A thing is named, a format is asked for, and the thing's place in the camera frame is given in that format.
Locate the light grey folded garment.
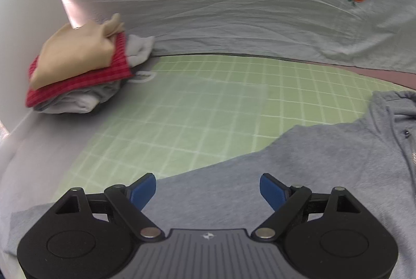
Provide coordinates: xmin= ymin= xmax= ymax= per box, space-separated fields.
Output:
xmin=25 ymin=34 xmax=155 ymax=114

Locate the green grid cutting mat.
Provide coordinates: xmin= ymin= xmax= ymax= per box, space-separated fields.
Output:
xmin=52 ymin=55 xmax=400 ymax=200

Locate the beige folded garment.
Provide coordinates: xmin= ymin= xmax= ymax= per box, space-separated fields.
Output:
xmin=30 ymin=13 xmax=125 ymax=90

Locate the red checked folded garment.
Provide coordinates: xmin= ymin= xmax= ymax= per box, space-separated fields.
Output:
xmin=25 ymin=33 xmax=133 ymax=108

